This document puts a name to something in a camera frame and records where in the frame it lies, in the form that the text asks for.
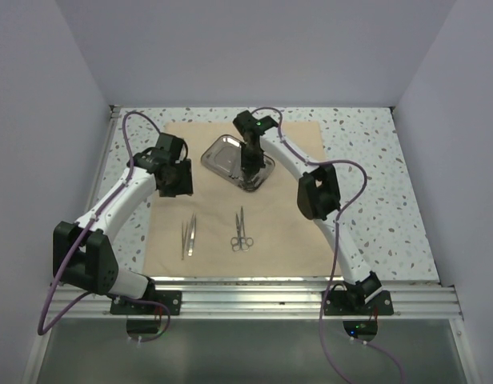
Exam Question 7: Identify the steel instrument tray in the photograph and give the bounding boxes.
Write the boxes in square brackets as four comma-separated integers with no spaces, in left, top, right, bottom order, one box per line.
[201,134,275,192]

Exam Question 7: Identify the steel tweezers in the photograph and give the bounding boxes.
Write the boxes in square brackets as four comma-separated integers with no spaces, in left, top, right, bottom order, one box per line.
[187,214,196,257]
[181,222,187,261]

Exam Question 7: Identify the beige surgical cloth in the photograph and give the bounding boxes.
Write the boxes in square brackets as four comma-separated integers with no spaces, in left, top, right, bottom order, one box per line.
[143,122,334,278]

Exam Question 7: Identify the steel surgical scissors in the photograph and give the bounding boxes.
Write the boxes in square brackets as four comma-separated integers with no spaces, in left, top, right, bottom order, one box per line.
[238,206,254,251]

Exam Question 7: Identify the steel forceps with rings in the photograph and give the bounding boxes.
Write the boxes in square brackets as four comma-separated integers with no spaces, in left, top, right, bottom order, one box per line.
[230,214,242,252]

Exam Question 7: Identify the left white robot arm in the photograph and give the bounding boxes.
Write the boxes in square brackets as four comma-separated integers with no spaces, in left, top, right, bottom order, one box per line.
[53,159,193,314]

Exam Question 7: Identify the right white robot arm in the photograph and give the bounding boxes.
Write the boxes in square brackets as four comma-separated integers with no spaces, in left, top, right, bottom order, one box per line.
[241,130,382,314]

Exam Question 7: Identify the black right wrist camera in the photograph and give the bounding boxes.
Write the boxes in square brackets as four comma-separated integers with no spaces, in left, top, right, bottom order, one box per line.
[233,110,279,141]

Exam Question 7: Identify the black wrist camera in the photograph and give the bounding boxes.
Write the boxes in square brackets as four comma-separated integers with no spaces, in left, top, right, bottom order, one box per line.
[233,110,279,141]
[155,133,189,162]

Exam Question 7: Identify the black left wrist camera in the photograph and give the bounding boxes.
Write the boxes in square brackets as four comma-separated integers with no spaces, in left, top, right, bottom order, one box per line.
[155,133,189,162]

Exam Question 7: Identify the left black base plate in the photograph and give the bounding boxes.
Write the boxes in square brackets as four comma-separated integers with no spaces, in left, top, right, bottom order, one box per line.
[110,290,182,316]

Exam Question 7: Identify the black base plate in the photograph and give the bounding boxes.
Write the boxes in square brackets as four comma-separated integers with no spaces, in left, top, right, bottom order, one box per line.
[110,290,182,316]
[322,284,395,316]

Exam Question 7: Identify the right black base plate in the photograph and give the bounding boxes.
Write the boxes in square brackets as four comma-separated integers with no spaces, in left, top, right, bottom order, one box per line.
[322,284,395,316]

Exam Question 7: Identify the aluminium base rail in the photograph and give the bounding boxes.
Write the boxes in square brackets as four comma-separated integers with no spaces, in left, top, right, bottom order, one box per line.
[44,279,459,321]

